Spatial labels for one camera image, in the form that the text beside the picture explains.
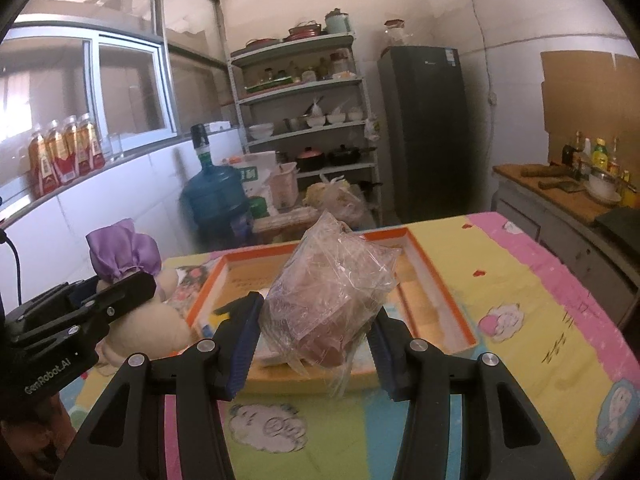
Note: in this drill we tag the cleaver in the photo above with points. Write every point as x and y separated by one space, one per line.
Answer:
560 182

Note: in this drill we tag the black water pump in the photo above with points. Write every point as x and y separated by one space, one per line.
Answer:
200 142

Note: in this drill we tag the clear drinking glass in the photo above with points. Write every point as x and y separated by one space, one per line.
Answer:
115 146

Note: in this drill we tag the stack of white bowls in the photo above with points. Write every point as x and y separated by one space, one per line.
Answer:
261 132

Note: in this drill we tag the white sack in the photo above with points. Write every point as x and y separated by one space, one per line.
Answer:
252 172

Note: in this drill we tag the teal enamel jar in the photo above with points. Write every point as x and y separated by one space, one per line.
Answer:
337 22

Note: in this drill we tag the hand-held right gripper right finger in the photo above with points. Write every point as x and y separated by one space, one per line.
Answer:
387 355

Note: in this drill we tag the black pan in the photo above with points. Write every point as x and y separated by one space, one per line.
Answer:
345 156

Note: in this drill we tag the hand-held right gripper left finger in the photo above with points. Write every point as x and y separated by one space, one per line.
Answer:
245 345

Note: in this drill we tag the orange-rimmed cardboard box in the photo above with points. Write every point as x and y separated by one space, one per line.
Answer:
435 300

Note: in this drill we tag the glass jar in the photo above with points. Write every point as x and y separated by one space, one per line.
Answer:
396 34

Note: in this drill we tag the red basin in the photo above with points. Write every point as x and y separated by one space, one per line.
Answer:
304 31

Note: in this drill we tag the beige plush toy purple cap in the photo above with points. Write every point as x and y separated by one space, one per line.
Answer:
145 330

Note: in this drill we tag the blue water jug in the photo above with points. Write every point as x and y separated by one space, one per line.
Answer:
212 195

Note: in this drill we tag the wooden stool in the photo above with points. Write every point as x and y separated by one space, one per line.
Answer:
285 222

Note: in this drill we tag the dark fridge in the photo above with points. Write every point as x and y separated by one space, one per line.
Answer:
425 135

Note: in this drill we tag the plastic bag of food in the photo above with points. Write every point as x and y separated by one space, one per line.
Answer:
340 202

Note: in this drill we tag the clear plastic bag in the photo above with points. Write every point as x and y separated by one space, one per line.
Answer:
330 295

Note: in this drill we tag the red lidded pot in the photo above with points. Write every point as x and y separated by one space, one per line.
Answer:
311 159

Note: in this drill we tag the cardboard sheet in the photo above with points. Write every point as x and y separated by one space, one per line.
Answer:
590 105

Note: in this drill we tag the printed blanket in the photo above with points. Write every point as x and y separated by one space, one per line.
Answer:
525 385

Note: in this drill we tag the metal shelf rack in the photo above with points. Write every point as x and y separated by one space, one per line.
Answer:
300 44

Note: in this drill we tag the grey kitchen cabinet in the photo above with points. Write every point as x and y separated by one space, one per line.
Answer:
550 230

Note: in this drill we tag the white bowl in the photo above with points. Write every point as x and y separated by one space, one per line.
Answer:
605 187

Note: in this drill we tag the row of condiment bottles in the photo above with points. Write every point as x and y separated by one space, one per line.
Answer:
600 157

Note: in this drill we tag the pink plastic container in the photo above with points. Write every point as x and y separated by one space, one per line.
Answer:
284 185

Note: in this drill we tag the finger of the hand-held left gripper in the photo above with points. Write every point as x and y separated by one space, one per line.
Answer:
132 295
55 297

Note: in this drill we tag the sliding window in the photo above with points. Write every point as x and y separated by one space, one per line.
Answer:
130 85

